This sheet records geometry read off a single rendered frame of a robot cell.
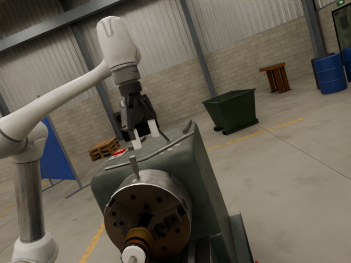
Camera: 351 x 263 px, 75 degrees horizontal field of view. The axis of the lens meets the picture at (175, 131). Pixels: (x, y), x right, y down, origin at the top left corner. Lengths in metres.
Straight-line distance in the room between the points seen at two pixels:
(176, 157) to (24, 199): 0.68
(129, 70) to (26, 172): 0.65
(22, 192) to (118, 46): 0.76
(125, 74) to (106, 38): 0.12
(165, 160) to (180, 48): 10.20
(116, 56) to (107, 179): 0.52
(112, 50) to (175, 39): 10.30
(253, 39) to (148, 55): 4.68
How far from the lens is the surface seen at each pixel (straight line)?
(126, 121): 0.74
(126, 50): 0.78
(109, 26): 0.80
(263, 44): 11.49
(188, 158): 0.91
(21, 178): 1.18
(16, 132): 0.94
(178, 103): 10.89
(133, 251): 0.75
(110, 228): 0.93
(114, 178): 1.02
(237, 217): 1.70
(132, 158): 0.82
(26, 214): 1.24
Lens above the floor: 1.49
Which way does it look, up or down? 10 degrees down
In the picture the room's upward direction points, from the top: 20 degrees counter-clockwise
